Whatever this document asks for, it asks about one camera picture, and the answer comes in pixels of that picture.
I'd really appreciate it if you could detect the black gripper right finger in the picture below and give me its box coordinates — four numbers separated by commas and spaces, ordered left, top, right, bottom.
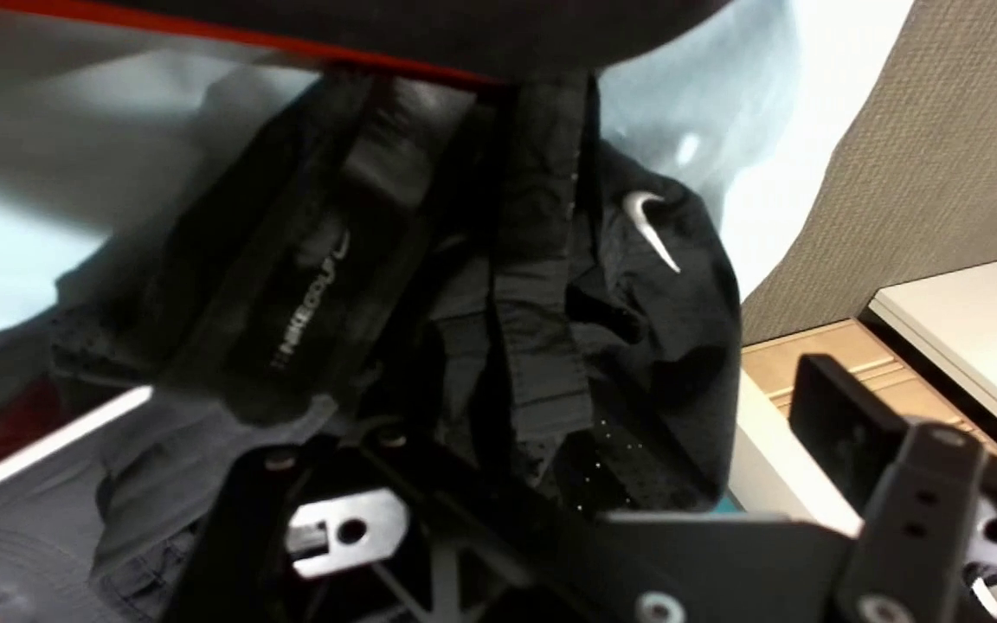
789, 355, 997, 623

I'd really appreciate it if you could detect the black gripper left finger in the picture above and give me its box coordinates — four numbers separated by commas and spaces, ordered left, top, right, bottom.
160, 431, 597, 623

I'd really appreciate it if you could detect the light blue bed sheet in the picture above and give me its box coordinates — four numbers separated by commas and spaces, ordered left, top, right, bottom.
0, 0, 922, 355

